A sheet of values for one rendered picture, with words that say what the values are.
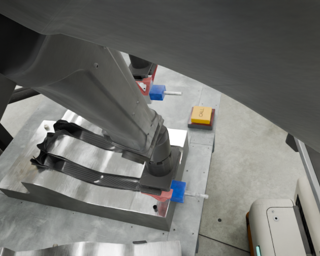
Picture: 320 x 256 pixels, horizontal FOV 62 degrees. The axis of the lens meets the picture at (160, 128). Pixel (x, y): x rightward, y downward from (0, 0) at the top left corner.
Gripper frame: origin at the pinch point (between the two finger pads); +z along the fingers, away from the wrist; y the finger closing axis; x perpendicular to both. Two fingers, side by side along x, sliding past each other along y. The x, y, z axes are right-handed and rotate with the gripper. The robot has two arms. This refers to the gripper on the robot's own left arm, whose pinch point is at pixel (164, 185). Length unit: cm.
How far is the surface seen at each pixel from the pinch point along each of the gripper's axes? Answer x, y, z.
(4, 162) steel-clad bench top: -58, -4, 12
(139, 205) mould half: -4.9, 5.3, 1.9
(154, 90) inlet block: -9.8, -28.6, -3.5
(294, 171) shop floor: 54, -69, 91
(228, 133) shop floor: 13, -93, 91
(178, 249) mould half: 5.4, 12.0, 5.2
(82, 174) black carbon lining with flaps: -22.6, 0.0, 1.8
